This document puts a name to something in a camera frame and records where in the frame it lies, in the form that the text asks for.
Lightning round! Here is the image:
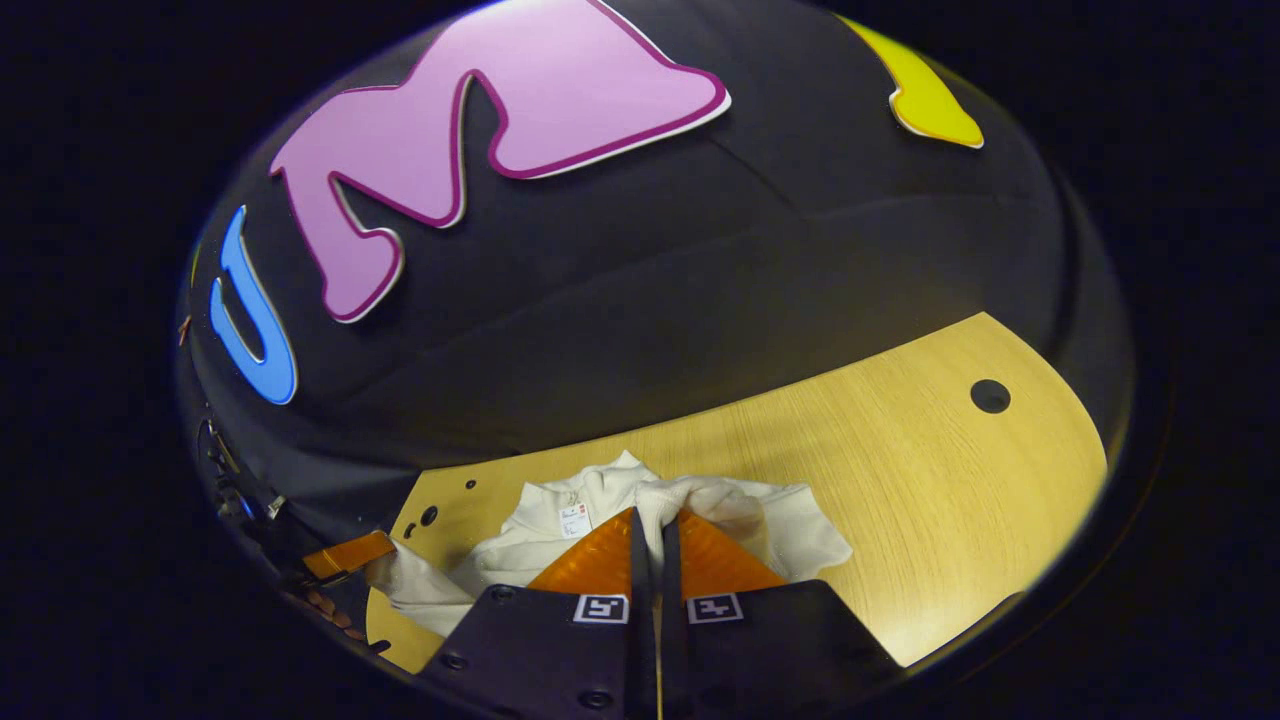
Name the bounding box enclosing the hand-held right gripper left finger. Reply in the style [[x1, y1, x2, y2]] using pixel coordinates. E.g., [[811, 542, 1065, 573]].
[[418, 506, 657, 717]]

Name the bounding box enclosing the white long-sleeved garment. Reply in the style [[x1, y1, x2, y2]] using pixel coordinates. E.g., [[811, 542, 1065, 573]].
[[365, 450, 854, 641]]

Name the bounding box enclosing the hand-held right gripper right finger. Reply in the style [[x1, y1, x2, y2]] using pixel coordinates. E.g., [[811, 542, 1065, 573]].
[[659, 508, 901, 717]]

